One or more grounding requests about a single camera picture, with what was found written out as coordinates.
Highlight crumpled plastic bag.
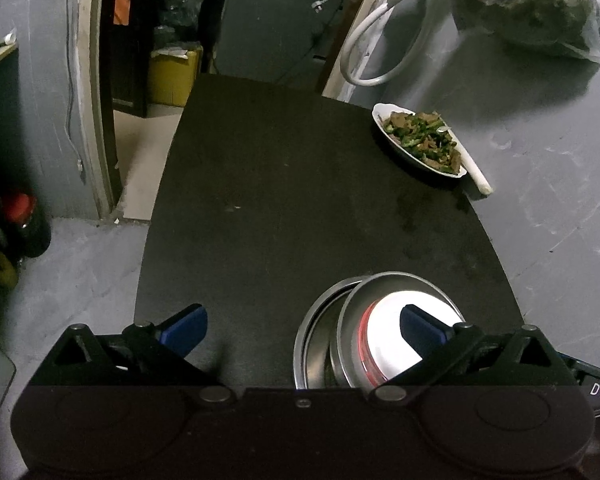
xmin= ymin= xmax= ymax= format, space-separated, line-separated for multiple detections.
xmin=157 ymin=0 xmax=206 ymax=51

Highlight hanging clear plastic bag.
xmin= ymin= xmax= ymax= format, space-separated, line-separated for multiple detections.
xmin=442 ymin=0 xmax=600 ymax=63

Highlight dark bottle red cap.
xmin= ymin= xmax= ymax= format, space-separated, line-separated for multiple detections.
xmin=2 ymin=191 xmax=52 ymax=259

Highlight white oval plate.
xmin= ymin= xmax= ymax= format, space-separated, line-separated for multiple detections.
xmin=371 ymin=102 xmax=468 ymax=179

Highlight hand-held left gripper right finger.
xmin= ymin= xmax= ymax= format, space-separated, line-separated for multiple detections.
xmin=369 ymin=304 xmax=578 ymax=405

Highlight dark wooden door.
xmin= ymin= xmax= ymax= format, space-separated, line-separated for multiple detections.
xmin=102 ymin=0 xmax=148 ymax=118

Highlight cardboard sheet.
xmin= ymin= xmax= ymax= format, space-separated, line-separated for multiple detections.
xmin=114 ymin=107 xmax=186 ymax=223

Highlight yellow box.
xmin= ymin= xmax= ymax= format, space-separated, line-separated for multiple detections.
xmin=147 ymin=42 xmax=203 ymax=108

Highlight large steel plate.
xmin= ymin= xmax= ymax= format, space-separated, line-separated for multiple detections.
xmin=294 ymin=276 xmax=373 ymax=391

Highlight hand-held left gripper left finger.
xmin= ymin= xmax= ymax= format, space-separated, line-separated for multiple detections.
xmin=30 ymin=304 xmax=238 ymax=406

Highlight white serving spoon handle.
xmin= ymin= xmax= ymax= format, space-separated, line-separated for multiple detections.
xmin=452 ymin=142 xmax=494 ymax=196

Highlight steel bowl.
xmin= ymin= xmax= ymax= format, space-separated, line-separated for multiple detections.
xmin=330 ymin=272 xmax=466 ymax=391

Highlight white hose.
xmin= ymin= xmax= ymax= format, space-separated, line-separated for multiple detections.
xmin=339 ymin=0 xmax=446 ymax=87

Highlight wooden door frame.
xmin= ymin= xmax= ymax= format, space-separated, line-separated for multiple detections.
xmin=72 ymin=0 xmax=386 ymax=218

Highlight black wall cable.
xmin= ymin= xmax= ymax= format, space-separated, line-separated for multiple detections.
xmin=66 ymin=0 xmax=86 ymax=183

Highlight grey cabinet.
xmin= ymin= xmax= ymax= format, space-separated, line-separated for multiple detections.
xmin=212 ymin=0 xmax=361 ymax=93

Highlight stir-fried green vegetables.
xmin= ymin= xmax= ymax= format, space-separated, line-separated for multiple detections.
xmin=382 ymin=111 xmax=463 ymax=175

